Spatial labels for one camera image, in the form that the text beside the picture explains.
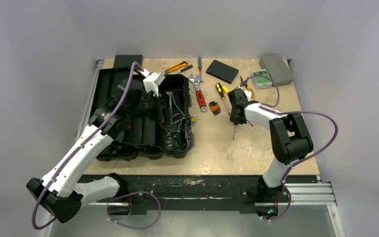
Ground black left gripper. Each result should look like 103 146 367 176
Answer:
128 89 184 124

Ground black plastic toolbox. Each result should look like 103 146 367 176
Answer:
97 73 194 161

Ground black handled pliers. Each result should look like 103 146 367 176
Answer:
157 91 189 150

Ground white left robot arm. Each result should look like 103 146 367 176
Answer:
26 79 163 230

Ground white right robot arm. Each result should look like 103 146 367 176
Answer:
227 89 314 201

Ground black yellow stubby screwdriver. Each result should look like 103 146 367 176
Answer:
216 82 230 116

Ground black orange hex key holder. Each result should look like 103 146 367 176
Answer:
209 101 221 116

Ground green labelled clear box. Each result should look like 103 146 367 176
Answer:
251 69 272 90

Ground black flat box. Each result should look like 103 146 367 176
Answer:
206 60 239 84

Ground yellow utility knife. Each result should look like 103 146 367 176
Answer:
164 61 188 74

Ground grey plastic case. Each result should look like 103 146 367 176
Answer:
260 53 294 86

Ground red blue screwdriver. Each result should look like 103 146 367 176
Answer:
197 57 202 73

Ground yellow handled pliers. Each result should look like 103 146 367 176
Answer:
239 76 255 99

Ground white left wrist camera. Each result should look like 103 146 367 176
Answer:
142 69 165 97

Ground red handled adjustable wrench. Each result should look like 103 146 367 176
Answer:
189 74 208 113

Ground black network switch box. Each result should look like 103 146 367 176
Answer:
113 55 143 69

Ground aluminium rail frame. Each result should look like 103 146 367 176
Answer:
253 183 345 237

